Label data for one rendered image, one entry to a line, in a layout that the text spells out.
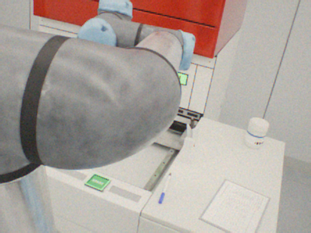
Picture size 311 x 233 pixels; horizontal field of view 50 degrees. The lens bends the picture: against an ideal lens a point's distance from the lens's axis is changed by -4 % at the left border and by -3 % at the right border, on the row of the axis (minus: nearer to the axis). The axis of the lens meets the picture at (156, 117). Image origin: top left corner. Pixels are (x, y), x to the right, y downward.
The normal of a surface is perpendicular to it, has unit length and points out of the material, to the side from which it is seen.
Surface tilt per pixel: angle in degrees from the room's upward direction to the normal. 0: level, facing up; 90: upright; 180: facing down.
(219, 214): 0
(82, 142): 91
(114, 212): 90
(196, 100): 90
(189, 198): 0
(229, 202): 0
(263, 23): 90
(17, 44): 19
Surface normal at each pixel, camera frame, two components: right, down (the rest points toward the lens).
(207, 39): -0.36, 0.40
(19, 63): 0.04, -0.39
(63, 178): 0.14, -0.87
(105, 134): 0.45, 0.46
